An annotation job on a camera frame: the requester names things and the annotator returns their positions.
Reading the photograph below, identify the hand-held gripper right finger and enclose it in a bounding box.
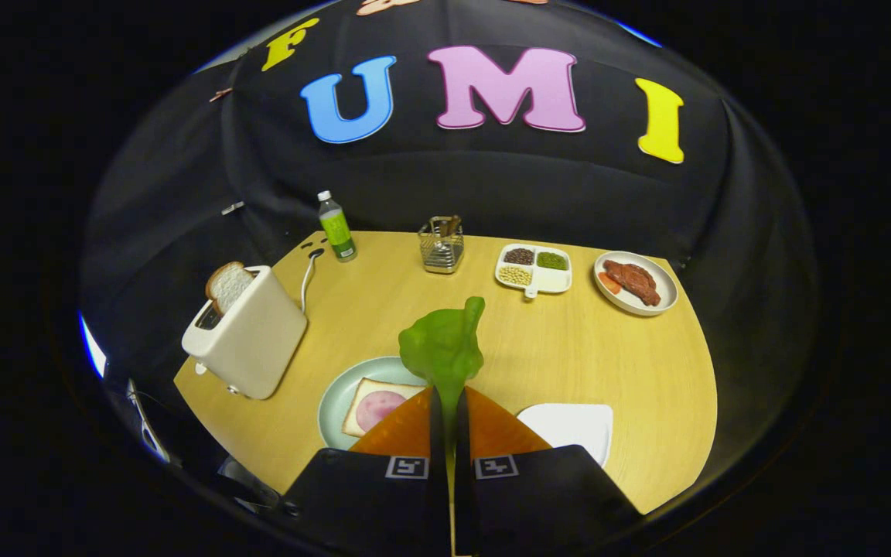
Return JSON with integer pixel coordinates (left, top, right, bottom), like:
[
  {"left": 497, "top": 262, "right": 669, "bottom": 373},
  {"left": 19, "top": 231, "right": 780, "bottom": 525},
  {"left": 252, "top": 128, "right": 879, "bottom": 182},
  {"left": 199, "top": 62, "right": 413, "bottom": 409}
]
[{"left": 455, "top": 385, "right": 644, "bottom": 557}]

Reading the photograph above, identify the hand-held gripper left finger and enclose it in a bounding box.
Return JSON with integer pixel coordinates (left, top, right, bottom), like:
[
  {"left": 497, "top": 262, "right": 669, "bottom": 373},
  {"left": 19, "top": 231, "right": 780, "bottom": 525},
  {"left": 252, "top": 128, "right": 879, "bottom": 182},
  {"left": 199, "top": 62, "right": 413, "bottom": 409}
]
[{"left": 282, "top": 385, "right": 452, "bottom": 557}]

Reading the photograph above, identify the green lettuce leaf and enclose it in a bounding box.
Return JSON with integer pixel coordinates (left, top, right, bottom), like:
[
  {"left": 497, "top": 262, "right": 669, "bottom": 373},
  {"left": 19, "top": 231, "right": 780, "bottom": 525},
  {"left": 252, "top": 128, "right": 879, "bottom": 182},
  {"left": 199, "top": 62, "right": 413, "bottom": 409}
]
[{"left": 398, "top": 296, "right": 486, "bottom": 480}]

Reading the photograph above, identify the toasted bread slice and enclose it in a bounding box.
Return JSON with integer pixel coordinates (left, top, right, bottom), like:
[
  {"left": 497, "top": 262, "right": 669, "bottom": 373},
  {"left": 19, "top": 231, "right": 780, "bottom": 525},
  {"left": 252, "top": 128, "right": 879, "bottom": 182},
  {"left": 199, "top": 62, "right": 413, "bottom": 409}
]
[{"left": 205, "top": 261, "right": 258, "bottom": 316}]

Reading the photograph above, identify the pink ham slice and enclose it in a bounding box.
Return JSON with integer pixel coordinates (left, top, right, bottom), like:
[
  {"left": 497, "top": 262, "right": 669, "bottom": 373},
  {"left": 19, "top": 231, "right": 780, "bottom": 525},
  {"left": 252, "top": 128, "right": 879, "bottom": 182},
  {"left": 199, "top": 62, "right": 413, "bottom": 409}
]
[{"left": 356, "top": 390, "right": 408, "bottom": 433}]

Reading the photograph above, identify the white bread slice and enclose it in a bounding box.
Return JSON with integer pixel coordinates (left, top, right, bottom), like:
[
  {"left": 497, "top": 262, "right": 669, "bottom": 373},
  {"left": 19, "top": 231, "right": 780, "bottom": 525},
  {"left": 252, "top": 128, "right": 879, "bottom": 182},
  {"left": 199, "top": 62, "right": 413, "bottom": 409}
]
[{"left": 341, "top": 378, "right": 427, "bottom": 439}]

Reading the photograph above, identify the pale green round plate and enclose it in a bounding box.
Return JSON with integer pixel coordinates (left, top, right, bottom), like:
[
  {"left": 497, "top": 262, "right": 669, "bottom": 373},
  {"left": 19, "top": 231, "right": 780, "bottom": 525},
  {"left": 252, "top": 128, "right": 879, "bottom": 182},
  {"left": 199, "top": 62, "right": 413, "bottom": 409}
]
[{"left": 317, "top": 356, "right": 431, "bottom": 451}]

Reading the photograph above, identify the square white plate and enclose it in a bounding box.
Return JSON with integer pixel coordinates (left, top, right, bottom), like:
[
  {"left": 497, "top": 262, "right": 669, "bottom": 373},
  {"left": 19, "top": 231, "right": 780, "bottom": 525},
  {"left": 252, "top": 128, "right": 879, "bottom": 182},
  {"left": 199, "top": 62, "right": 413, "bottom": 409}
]
[{"left": 517, "top": 403, "right": 615, "bottom": 468}]

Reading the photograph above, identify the white divided bean dish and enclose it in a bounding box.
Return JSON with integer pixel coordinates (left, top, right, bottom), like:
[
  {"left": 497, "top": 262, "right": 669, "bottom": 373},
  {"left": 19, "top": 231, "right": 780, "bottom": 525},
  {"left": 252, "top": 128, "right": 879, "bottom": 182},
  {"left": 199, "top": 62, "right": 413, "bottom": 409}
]
[{"left": 494, "top": 244, "right": 573, "bottom": 299}]

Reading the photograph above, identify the white toaster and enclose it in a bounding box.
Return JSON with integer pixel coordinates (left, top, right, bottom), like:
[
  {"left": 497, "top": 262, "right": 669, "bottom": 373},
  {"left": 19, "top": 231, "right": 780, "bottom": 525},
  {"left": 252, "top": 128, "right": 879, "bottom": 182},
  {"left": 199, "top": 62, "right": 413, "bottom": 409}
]
[{"left": 181, "top": 265, "right": 309, "bottom": 401}]

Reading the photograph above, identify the green label water bottle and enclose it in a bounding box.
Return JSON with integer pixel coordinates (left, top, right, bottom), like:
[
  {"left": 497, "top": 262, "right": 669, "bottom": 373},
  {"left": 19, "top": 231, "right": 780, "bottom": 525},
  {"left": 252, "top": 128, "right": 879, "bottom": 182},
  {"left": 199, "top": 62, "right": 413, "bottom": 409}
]
[{"left": 316, "top": 190, "right": 358, "bottom": 263}]

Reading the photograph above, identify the brown meat piece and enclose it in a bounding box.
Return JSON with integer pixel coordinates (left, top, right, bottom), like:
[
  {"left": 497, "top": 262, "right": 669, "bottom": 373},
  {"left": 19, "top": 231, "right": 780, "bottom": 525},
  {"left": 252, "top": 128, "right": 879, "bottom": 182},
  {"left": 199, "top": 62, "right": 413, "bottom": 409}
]
[{"left": 603, "top": 260, "right": 662, "bottom": 307}]

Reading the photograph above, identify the round white plate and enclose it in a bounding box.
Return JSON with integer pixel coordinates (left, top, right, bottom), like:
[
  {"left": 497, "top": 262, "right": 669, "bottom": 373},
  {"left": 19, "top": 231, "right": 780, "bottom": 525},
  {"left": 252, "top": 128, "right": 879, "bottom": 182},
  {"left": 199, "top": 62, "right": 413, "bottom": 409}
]
[{"left": 593, "top": 251, "right": 679, "bottom": 317}]

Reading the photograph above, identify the black backdrop cloth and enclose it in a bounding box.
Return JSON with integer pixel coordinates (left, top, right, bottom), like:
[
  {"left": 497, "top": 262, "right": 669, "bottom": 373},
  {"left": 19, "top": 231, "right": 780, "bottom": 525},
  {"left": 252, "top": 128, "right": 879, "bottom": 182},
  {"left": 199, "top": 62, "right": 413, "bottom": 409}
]
[{"left": 78, "top": 0, "right": 821, "bottom": 480}]

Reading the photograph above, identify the metal wire basket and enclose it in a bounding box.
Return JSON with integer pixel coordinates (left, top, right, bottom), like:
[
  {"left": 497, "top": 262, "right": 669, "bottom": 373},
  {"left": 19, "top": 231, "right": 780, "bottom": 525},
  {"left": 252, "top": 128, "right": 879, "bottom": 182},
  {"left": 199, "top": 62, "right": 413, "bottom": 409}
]
[{"left": 418, "top": 216, "right": 466, "bottom": 275}]

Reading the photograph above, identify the white toaster cable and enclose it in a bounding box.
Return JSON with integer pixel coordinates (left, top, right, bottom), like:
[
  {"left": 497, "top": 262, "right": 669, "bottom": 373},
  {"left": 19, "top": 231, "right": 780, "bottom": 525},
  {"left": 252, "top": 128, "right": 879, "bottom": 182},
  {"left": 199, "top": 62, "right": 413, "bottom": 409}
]
[{"left": 300, "top": 249, "right": 326, "bottom": 313}]

